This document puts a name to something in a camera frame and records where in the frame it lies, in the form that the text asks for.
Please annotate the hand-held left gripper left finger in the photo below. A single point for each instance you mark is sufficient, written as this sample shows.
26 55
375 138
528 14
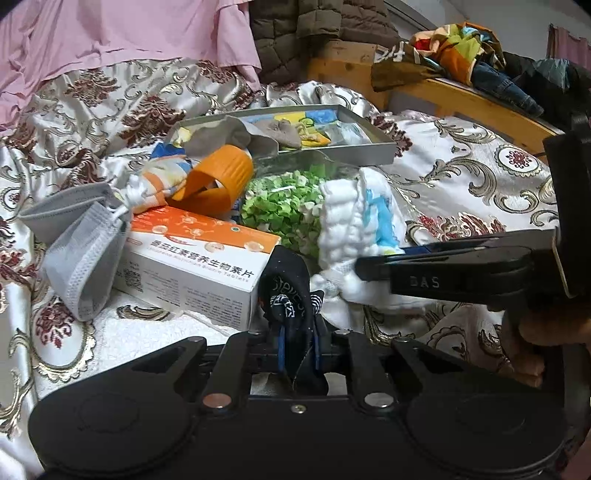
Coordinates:
280 353

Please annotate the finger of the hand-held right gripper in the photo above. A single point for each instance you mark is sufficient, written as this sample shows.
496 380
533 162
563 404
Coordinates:
461 277
498 241

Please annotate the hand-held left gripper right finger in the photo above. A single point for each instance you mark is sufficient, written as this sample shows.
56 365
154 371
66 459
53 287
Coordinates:
316 353

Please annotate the black patterned sock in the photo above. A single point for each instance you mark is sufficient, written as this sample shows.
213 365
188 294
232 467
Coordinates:
286 281

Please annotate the white blue fluffy sock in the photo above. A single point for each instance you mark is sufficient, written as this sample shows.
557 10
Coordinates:
341 221

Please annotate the green white patterned bag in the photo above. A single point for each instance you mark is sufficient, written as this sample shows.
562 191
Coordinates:
277 207

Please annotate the grey shallow tray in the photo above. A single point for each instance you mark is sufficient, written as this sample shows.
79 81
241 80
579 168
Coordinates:
360 154

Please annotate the orange plastic band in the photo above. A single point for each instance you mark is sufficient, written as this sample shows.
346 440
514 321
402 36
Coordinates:
231 161

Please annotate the striped printed cloth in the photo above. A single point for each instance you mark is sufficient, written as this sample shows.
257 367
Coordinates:
161 181

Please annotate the grey face mask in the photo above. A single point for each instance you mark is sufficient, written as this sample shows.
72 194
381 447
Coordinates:
78 258

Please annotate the person's right hand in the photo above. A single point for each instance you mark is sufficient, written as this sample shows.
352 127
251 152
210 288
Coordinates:
524 355

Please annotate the floral satin blanket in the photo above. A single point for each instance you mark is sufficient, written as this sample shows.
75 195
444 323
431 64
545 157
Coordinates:
461 152

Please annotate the orange and white carton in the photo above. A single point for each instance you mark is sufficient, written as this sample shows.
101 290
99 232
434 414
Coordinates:
194 277

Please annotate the dark clothing pile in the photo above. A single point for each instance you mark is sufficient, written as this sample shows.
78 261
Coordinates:
545 78

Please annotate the blue jeans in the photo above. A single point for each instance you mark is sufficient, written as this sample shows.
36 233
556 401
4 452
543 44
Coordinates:
503 87

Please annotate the pink curtain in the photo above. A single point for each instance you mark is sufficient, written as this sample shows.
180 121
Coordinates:
568 44

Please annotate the colourful patchwork clothes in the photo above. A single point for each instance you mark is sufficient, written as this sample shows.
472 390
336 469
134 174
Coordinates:
457 50

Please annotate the brown printed cloth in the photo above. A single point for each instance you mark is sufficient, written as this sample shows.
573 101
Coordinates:
397 69

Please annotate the grey cloth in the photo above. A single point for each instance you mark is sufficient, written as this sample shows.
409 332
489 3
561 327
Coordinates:
217 134

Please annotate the blue yellow printed cloth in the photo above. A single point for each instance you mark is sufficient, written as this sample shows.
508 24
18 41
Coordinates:
161 150

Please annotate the brown quilted jacket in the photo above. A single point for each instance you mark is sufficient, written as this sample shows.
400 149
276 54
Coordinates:
300 27

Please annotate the pink cloth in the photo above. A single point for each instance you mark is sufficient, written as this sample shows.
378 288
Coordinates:
115 32

